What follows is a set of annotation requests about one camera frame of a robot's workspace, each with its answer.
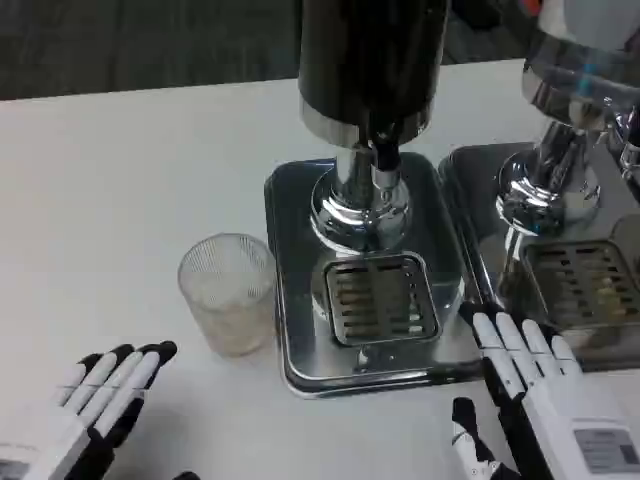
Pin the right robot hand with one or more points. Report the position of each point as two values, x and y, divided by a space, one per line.
550 400

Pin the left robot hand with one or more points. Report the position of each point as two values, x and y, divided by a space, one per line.
75 415

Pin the clear ribbed glass cup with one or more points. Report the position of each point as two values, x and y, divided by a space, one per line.
225 305

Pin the steel drip grid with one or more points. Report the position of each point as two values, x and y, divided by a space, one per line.
580 280
380 300

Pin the steel base tray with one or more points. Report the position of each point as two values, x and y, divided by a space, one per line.
295 300
480 210

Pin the black and chrome tap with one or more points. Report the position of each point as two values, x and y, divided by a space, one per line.
386 165

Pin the chrome drink dispenser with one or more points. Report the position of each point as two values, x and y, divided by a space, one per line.
570 85

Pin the dark drink dispenser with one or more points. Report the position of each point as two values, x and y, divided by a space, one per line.
370 60

